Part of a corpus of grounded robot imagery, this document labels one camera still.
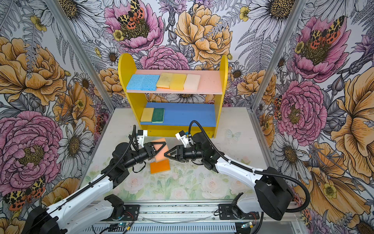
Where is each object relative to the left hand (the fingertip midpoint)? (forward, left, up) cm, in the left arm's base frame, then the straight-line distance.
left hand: (166, 148), depth 73 cm
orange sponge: (0, +6, -21) cm, 22 cm away
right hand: (-6, -1, -1) cm, 6 cm away
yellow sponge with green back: (+29, +16, -8) cm, 34 cm away
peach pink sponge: (-5, +2, +1) cm, 6 cm away
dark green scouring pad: (+28, +9, -7) cm, 31 cm away
